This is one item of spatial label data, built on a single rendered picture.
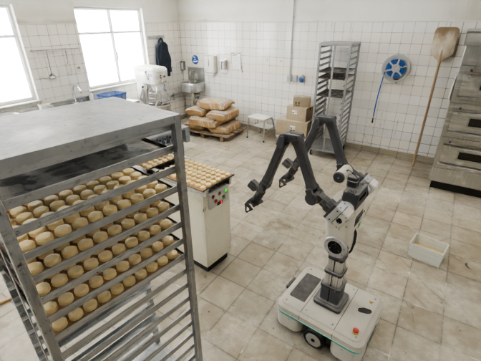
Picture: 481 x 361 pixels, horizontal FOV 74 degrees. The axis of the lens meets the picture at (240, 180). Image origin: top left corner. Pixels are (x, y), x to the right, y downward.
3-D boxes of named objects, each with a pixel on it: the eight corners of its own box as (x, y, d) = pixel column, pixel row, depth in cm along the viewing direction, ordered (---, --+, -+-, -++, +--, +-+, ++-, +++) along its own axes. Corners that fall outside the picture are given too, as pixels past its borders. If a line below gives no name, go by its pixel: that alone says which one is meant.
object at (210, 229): (159, 246, 339) (148, 169, 299) (184, 230, 363) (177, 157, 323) (207, 275, 300) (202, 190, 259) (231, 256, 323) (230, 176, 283)
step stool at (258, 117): (276, 137, 653) (278, 114, 633) (263, 142, 623) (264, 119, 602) (259, 132, 679) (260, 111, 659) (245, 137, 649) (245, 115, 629)
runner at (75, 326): (185, 253, 155) (185, 248, 153) (189, 256, 153) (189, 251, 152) (44, 343, 112) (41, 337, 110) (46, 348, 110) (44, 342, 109)
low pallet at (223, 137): (180, 133, 676) (179, 128, 671) (202, 124, 738) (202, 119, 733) (227, 142, 622) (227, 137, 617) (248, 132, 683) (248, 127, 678)
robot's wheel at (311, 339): (303, 333, 241) (300, 338, 237) (310, 321, 232) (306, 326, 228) (322, 348, 234) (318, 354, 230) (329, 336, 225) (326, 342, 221)
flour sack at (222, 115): (223, 122, 611) (223, 114, 604) (205, 119, 629) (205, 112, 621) (240, 114, 668) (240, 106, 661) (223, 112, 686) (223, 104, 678)
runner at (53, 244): (178, 187, 139) (177, 181, 137) (182, 189, 137) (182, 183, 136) (10, 263, 96) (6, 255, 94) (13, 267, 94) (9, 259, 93)
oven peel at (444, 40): (401, 164, 526) (436, 26, 455) (401, 163, 530) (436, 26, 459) (421, 167, 512) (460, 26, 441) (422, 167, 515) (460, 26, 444)
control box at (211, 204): (207, 208, 272) (206, 194, 266) (225, 198, 289) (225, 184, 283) (210, 210, 270) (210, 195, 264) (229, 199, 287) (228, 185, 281)
